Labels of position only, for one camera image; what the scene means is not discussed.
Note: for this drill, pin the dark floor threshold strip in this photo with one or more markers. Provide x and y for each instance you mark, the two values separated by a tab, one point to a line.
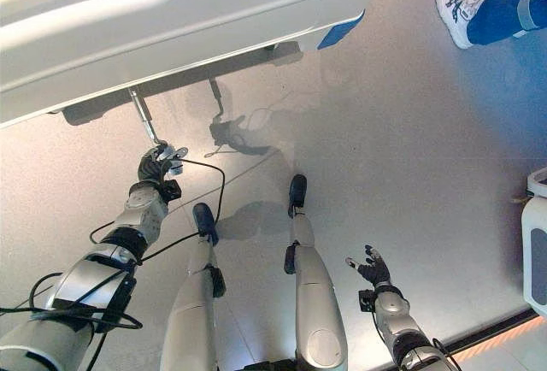
483	332

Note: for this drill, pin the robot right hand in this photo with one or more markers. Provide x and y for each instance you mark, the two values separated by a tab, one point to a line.
374	269

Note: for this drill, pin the silver robot right leg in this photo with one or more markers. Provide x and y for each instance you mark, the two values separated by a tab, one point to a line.
314	302

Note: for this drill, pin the folded metal bed crank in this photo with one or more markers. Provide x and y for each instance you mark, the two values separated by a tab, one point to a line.
217	95

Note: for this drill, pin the silver robot left leg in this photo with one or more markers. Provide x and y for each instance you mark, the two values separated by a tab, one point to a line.
192	307

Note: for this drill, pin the silver robot leg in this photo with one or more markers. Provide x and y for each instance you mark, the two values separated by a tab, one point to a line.
314	302
192	307

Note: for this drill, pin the blue bed corner bumper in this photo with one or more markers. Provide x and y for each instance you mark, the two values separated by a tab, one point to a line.
339	31

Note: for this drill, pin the person's white shoe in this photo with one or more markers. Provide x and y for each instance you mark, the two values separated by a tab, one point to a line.
457	7

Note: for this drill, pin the person's leg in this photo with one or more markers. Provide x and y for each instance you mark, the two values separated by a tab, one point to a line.
504	16

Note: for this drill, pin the white cabinet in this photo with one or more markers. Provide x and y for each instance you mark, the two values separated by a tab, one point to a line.
535	243

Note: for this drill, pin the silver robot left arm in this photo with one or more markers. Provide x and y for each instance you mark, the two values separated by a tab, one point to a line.
89	277

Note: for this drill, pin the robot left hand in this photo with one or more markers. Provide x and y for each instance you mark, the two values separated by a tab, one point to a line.
150	168

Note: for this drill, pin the dark robot right foot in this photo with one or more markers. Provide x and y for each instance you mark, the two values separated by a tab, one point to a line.
297	193

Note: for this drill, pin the white hospital bed footboard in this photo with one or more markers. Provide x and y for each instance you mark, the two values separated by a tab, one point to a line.
149	16

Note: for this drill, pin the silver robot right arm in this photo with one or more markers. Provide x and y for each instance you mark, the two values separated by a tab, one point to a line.
397	324

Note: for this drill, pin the dark robot foot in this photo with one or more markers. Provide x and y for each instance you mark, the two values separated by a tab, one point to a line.
297	193
205	221

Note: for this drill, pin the dark robot left foot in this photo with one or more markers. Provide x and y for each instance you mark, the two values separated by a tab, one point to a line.
205	221

